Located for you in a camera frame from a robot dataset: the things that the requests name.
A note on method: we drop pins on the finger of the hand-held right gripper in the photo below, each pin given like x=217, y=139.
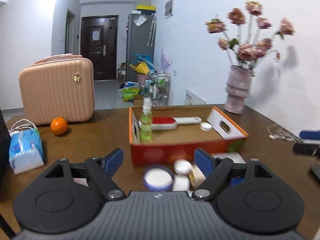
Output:
x=311, y=134
x=306, y=149

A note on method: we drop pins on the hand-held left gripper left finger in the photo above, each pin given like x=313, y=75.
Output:
x=113, y=158

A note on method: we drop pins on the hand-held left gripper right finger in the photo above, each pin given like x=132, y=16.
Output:
x=203, y=160

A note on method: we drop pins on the orange cardboard box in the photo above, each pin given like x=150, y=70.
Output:
x=185, y=136

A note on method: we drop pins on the small white bottle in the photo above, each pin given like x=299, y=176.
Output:
x=182, y=167

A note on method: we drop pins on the red and white brush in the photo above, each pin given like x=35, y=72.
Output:
x=172, y=123

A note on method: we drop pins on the green spray bottle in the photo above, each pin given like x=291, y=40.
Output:
x=146, y=122

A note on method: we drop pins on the white flat board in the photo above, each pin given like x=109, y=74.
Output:
x=195, y=97

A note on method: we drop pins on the orange fruit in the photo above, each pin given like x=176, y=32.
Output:
x=59, y=126

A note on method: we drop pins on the green bag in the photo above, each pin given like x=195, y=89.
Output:
x=130, y=93

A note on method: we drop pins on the pink ceramic vase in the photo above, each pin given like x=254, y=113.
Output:
x=236, y=90

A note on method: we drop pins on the metal storage cart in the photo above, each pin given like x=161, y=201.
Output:
x=160, y=87

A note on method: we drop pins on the pink ribbed suitcase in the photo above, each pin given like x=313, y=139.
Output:
x=57, y=92

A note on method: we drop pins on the blue tissue pack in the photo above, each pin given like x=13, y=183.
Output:
x=25, y=150

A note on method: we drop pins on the yellow watering can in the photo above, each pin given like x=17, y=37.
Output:
x=141, y=68

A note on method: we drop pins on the purple decorative plant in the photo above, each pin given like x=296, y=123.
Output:
x=165, y=61

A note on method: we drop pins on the bunch of pink artificial flowers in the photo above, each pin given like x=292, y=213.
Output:
x=246, y=50

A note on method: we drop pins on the dark brown entrance door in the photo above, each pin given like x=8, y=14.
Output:
x=98, y=47

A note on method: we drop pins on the grey refrigerator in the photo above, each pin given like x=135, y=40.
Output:
x=140, y=47

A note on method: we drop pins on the yellow box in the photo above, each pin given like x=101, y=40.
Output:
x=146, y=7

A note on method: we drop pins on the wall electrical panel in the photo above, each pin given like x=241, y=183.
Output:
x=169, y=8

